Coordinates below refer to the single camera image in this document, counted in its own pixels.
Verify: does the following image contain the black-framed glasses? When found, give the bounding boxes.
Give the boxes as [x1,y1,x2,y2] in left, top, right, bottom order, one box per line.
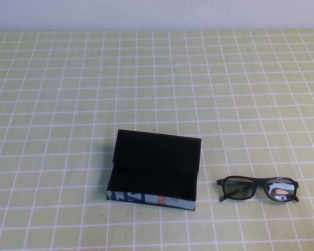
[216,175,300,203]

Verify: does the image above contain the green white-checked tablecloth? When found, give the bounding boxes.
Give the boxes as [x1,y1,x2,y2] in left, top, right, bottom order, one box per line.
[0,29,314,251]

